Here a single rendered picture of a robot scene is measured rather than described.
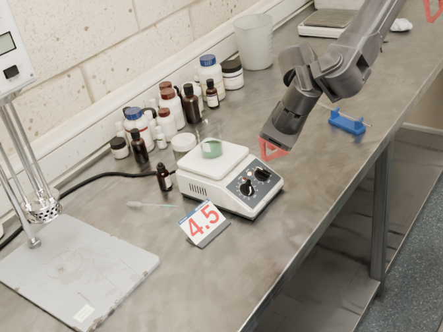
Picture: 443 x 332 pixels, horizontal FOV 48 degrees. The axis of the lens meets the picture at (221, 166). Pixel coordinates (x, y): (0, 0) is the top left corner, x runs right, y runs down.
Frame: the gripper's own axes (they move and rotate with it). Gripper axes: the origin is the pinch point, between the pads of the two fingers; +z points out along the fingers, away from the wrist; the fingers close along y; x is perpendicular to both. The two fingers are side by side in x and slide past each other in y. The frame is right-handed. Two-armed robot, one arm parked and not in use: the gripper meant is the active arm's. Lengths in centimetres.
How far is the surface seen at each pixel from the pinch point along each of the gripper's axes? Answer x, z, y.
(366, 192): 46, 75, -79
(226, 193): -3.2, 7.7, 8.8
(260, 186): 2.2, 7.0, 3.0
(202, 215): -5.4, 11.4, 13.8
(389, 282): 62, 70, -40
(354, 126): 16.0, 6.8, -28.7
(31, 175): -33.8, 2.8, 30.0
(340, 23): 1, 19, -89
